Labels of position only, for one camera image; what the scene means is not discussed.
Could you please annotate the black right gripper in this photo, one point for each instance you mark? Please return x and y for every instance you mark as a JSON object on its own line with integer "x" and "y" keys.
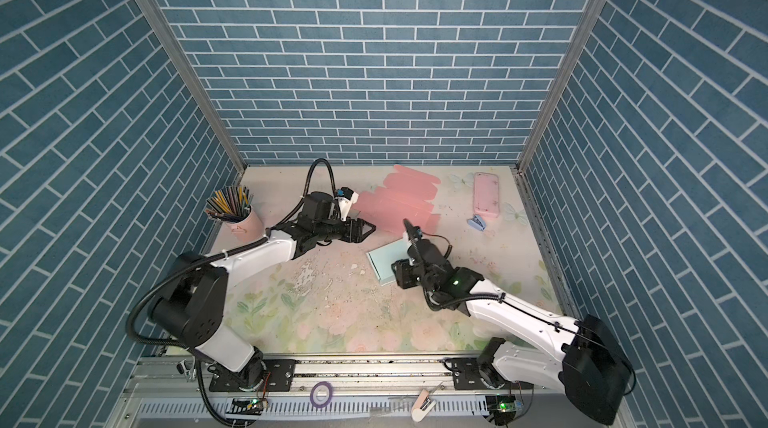
{"x": 401, "y": 273}

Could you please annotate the mint green paper box sheet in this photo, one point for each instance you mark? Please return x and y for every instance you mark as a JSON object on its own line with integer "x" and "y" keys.
{"x": 382, "y": 259}

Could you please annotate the pink paper box sheet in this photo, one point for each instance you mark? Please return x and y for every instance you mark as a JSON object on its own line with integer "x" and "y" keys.
{"x": 406, "y": 194}

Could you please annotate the bundle of colored pencils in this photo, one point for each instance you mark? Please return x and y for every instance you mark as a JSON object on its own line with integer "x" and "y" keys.
{"x": 230, "y": 204}

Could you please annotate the pink pencil case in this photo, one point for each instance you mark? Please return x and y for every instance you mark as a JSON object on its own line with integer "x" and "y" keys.
{"x": 486, "y": 195}

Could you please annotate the white pink clip tool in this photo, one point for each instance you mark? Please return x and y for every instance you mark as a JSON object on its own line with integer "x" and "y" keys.
{"x": 422, "y": 406}

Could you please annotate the purple tape roll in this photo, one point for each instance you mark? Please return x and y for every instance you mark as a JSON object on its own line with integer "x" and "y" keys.
{"x": 321, "y": 395}

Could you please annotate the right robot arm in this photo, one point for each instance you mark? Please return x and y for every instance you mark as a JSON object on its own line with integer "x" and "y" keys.
{"x": 580, "y": 358}

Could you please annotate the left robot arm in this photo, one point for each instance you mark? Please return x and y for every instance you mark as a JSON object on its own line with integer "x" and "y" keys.
{"x": 186, "y": 309}

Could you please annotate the pink metal pencil bucket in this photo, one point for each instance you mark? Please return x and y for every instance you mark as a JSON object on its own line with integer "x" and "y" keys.
{"x": 250, "y": 229}

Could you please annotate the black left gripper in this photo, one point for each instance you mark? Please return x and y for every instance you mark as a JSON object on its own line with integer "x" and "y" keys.
{"x": 357, "y": 237}

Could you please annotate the aluminium front rail frame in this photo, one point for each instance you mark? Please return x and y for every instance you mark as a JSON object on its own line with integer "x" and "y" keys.
{"x": 165, "y": 391}

